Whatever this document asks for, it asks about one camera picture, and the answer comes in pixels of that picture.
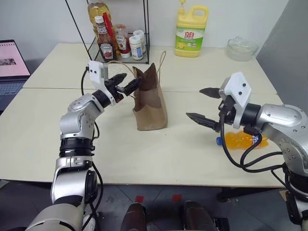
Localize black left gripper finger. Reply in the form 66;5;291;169
109;72;128;87
120;77;142;97

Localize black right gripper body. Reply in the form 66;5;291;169
218;95;238;126

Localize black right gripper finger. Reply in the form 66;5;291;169
185;112;221;133
199;87;221;100

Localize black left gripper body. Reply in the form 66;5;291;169
104;78;125;103

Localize brown paper bag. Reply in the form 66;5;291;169
106;51;168;132

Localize orange soda plastic bottle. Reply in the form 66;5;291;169
216;131;270;151

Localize large glass ketchup bottle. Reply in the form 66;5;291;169
94;15;118;63

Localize white jar with blue label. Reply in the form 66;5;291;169
133;30;147;54
128;35;144;61

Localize small red ketchup bottle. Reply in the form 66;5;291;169
114;24;132;59

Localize clear glass bowl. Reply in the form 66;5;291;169
227;36;259;62

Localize yellow detergent bottle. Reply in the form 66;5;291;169
174;0;209;58

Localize cooking oil bottle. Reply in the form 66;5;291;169
87;0;116;46

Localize black table foot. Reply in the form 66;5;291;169
218;187;288;203

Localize dark rounded shape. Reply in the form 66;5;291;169
184;201;218;231
119;202;147;231

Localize open laptop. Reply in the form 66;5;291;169
0;39;32;112

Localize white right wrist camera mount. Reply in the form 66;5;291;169
218;71;253;128

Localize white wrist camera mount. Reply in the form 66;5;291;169
88;60;115;106
218;71;253;128

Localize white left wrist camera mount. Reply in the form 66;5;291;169
88;60;115;106

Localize black wire rack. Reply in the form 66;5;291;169
64;0;150;65

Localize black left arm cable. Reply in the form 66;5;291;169
80;64;104;231

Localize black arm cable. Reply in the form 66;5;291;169
80;64;104;231
218;102;293;191

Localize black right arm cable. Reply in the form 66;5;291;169
218;102;293;191

